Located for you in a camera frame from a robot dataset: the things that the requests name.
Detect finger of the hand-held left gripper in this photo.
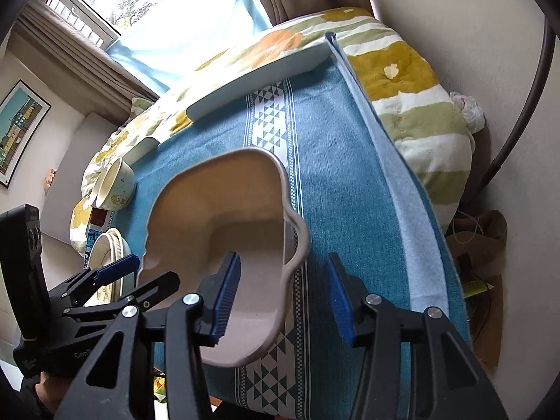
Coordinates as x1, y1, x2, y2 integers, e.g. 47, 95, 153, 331
65, 271, 181, 320
47, 254, 141, 311

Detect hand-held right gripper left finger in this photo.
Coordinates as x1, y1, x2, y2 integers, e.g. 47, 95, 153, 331
52, 251, 241, 420

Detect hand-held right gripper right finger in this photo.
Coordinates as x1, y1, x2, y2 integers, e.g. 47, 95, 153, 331
328, 253, 508, 420

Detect yellow bear print plate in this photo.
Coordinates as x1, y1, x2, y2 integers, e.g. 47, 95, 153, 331
84, 249, 127, 308

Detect pink heart-shaped bowl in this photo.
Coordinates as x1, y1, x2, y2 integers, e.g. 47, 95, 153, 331
138, 149, 311, 366

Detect cream bowl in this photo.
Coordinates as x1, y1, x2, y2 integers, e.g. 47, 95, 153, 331
101, 157, 137, 209

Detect person's left hand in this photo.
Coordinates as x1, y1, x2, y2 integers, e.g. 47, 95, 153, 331
36, 373, 86, 408

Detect grey headboard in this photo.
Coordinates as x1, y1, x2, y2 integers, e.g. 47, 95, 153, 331
37, 111, 132, 246

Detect blue patterned tablecloth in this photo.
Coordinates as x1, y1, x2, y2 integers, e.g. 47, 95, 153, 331
85, 33, 473, 420

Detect brown paper bag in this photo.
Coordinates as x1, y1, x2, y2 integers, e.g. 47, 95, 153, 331
445, 210, 509, 372

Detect green pillow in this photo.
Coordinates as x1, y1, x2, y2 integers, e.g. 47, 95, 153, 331
130, 97, 155, 120

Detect white folding table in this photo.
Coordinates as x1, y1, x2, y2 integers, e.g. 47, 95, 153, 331
130, 44, 332, 163

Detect light blue window cloth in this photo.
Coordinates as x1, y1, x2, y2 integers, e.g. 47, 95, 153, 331
107, 0, 272, 95

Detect floral striped blanket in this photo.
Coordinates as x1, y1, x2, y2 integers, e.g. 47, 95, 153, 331
70, 6, 475, 254

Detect white plastic bag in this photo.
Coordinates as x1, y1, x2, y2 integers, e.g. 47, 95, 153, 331
450, 91, 486, 133

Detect black curved lamp stand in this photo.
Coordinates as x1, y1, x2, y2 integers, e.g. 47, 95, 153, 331
475, 22, 560, 193

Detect framed wall poster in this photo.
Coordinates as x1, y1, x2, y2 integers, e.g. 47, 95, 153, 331
0, 79, 52, 190

